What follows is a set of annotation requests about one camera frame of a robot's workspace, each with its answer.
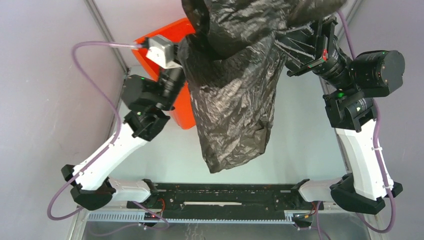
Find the aluminium frame post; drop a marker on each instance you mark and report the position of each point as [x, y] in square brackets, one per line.
[105, 31]
[348, 10]

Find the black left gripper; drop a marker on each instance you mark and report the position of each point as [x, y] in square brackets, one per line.
[175, 56]

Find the aluminium frame post right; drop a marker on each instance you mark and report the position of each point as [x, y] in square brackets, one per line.
[348, 10]

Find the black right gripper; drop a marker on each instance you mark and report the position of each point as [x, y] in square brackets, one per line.
[306, 47]

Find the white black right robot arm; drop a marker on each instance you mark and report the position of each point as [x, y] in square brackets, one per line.
[351, 111]

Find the black plastic trash bag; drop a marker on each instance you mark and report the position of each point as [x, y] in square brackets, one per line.
[235, 66]

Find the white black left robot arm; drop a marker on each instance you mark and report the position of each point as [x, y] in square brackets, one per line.
[148, 102]

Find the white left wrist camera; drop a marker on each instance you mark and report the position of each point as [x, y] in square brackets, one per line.
[161, 51]

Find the aluminium frame post left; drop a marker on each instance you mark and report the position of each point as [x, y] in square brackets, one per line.
[105, 31]

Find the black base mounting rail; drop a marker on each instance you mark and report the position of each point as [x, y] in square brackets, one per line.
[226, 202]

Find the orange plastic trash bin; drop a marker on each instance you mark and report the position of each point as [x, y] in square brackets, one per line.
[175, 31]

